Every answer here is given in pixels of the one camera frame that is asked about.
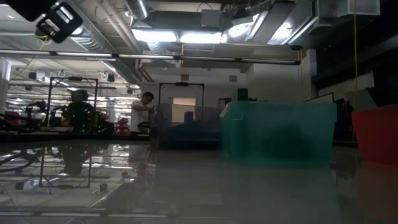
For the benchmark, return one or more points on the person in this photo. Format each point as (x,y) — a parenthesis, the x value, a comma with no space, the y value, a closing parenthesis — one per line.
(140,113)
(77,113)

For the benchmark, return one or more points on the overhead light bar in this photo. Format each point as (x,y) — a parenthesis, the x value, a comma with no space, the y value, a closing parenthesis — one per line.
(155,56)

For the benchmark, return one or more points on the grey ceiling box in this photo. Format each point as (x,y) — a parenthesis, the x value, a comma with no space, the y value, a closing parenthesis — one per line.
(211,18)

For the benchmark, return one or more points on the white ceiling unit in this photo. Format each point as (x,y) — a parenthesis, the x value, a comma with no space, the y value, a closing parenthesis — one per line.
(357,7)

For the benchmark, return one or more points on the silver ventilation duct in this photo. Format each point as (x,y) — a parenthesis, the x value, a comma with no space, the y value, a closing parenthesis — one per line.
(93,43)

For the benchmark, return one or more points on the green translucent plastic bin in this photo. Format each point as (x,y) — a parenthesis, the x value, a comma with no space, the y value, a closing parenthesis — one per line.
(280,130)

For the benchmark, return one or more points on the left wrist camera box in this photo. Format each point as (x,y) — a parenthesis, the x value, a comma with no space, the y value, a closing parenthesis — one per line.
(59,21)

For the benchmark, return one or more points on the red plastic bin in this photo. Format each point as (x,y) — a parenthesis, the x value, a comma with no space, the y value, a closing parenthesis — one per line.
(377,133)

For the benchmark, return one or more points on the red background object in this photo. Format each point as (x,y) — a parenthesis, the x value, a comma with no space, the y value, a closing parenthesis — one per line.
(122,126)

